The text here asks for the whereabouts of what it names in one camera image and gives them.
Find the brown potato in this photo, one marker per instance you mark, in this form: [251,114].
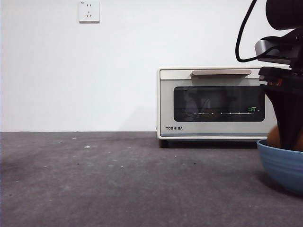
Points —
[274,137]

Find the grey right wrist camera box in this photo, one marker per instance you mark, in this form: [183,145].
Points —
[267,47]

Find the cream Toshiba toaster oven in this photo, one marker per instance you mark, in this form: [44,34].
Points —
[159,106]

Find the blue ribbed bowl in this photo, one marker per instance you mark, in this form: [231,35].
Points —
[284,168]

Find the white wall socket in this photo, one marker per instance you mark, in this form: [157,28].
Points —
[89,11]

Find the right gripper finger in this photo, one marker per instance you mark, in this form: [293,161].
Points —
[287,113]

